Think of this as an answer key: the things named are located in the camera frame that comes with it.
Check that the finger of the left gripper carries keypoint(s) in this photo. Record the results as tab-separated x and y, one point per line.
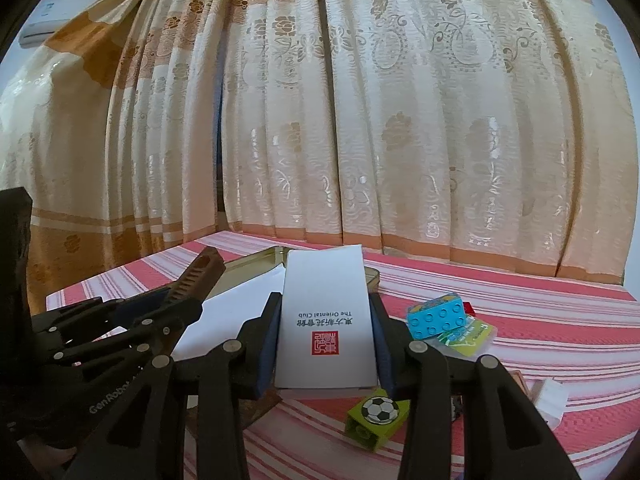
93	318
119	336

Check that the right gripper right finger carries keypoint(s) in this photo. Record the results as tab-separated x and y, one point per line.
504	436

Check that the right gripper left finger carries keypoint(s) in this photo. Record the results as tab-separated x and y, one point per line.
239	369

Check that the white USB charger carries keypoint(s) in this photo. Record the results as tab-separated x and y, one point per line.
550	398

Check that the brown comb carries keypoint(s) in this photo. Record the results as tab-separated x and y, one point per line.
199	279

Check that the white cardboard box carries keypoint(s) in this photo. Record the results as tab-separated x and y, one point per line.
325	342

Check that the floss pick plastic box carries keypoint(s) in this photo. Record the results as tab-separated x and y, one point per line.
467	342

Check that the red toy brick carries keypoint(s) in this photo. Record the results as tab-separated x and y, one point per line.
468	308

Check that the green soccer ball brick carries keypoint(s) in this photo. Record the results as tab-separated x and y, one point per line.
375	419

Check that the blue toy brick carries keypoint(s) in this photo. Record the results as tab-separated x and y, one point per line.
436	316

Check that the copper metal card case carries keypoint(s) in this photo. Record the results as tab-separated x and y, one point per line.
457	402

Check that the gold rectangular tin box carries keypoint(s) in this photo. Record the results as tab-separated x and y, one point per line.
225	310

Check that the pink striped table cloth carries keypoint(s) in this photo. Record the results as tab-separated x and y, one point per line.
584	336

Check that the cream floral curtain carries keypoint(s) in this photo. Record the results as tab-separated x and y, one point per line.
493	133

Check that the white air conditioner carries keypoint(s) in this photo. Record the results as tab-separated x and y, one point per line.
47	18

